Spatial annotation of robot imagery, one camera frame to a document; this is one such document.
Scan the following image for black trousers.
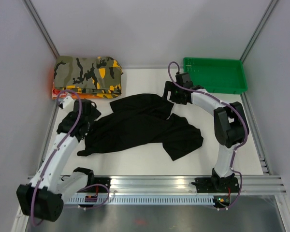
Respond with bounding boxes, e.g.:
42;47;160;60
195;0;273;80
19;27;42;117
77;93;203;161

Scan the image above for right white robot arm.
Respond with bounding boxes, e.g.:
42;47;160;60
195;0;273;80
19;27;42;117
162;72;249;192

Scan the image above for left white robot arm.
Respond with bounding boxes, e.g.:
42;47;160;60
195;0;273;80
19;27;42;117
16;97;101;222

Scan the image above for camouflage folded trousers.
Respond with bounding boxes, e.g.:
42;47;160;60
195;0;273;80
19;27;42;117
52;56;123;99

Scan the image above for green plastic tray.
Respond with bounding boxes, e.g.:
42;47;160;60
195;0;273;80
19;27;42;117
183;58;248;95

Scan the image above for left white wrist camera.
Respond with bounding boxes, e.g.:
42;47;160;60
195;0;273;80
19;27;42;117
59;96;74;112

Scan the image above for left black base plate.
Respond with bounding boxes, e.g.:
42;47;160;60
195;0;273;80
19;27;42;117
91;177;111;195

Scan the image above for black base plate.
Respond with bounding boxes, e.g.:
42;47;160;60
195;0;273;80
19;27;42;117
91;177;111;195
192;176;240;193

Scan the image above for aluminium mounting rail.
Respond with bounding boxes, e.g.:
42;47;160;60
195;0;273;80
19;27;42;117
109;175;287;195

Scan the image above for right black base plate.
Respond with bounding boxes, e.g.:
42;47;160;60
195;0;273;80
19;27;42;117
192;176;240;193

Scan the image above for white slotted cable duct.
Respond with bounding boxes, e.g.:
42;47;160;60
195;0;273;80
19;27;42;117
66;194;215;206

